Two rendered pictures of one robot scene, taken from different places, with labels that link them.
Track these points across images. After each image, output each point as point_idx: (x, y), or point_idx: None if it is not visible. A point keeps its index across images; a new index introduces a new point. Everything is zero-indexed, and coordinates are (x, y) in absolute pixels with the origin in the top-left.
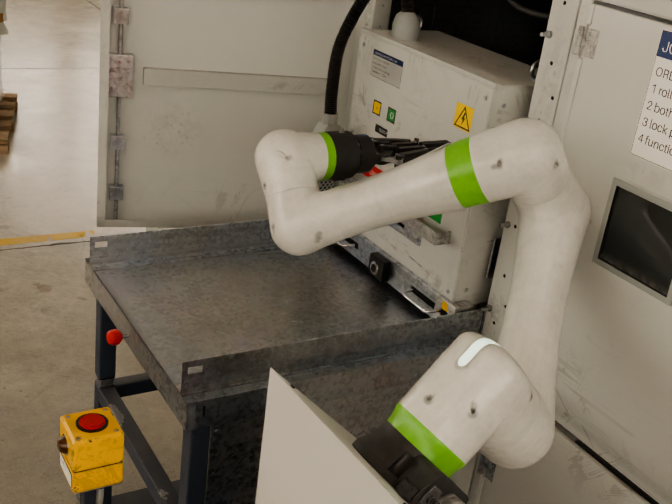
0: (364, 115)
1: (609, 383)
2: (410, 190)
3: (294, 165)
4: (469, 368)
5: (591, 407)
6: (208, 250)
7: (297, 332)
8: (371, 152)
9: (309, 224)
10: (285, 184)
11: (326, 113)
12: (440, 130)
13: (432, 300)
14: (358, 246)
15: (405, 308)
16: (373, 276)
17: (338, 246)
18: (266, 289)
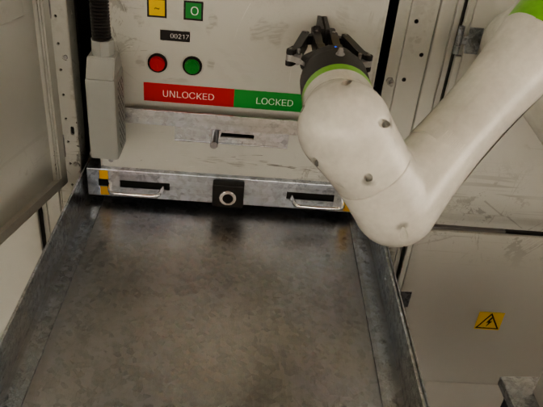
0: (128, 24)
1: None
2: (535, 88)
3: (396, 129)
4: None
5: (531, 199)
6: (36, 313)
7: (303, 320)
8: None
9: (447, 195)
10: (402, 161)
11: (103, 41)
12: (303, 6)
13: (328, 194)
14: (170, 186)
15: (285, 218)
16: (204, 207)
17: (115, 199)
18: (183, 303)
